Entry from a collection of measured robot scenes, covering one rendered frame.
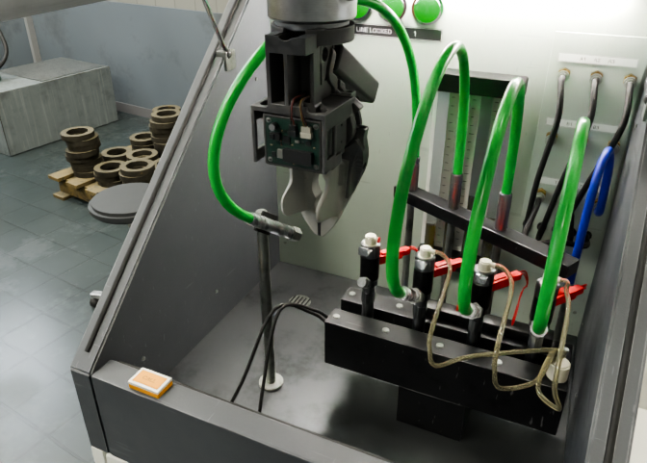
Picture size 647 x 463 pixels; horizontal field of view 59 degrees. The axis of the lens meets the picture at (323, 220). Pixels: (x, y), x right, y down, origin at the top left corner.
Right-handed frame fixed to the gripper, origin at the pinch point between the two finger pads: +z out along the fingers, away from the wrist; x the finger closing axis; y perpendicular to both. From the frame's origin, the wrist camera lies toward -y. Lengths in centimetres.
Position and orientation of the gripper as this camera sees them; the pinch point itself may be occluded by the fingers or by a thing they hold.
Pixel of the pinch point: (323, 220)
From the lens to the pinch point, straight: 59.9
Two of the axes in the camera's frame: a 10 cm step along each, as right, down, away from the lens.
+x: 9.1, 2.0, -3.7
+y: -4.2, 4.3, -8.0
